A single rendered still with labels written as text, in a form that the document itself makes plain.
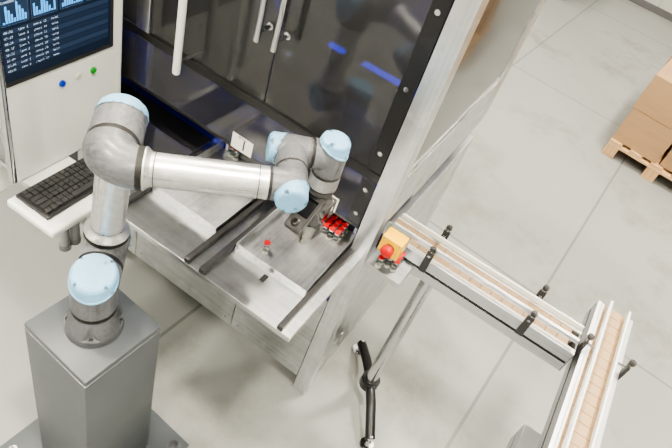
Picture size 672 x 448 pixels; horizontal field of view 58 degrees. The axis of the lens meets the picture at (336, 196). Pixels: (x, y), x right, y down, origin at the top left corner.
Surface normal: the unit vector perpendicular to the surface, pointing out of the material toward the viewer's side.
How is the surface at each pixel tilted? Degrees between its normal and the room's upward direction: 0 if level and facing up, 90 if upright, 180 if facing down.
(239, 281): 0
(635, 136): 90
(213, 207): 0
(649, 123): 90
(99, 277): 8
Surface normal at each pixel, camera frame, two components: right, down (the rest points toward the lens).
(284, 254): 0.26, -0.71
